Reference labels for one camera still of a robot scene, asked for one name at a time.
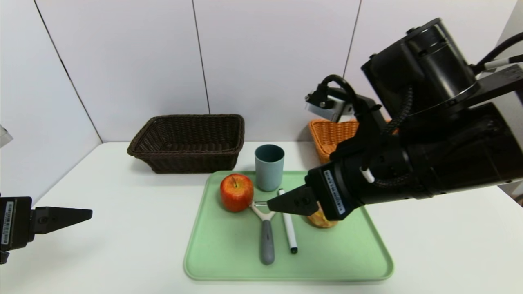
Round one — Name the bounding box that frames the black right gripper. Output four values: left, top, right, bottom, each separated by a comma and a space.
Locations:
267, 146, 411, 221

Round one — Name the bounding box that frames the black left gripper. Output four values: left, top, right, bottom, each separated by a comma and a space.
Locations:
0, 196, 93, 252

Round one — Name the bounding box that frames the white marker pen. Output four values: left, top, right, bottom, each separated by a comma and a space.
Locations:
277, 188, 298, 254

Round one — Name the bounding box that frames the blue-grey plastic cup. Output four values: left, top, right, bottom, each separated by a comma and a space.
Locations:
254, 144, 285, 192

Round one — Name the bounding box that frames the white peeler with grey handle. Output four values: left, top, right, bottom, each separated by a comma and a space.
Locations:
250, 200, 280, 265

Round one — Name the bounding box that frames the red yellow apple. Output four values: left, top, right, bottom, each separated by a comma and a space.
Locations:
220, 173, 254, 212

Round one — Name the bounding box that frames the orange wicker basket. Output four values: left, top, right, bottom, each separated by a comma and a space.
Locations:
308, 119, 399, 165

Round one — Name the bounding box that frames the dark brown wicker basket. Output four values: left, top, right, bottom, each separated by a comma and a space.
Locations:
127, 114, 245, 174

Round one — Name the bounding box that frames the pink cream-filled bun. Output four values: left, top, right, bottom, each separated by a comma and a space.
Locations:
306, 202, 340, 229

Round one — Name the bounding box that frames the light green plastic tray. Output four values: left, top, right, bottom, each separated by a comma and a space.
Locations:
183, 170, 394, 281

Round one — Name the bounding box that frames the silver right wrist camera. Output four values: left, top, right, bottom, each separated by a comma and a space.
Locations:
305, 87, 356, 123

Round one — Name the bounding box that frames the black right camera cable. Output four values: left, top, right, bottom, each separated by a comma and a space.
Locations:
317, 75, 370, 123

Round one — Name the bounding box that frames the braided black cable sleeve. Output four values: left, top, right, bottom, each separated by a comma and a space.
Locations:
370, 88, 414, 188

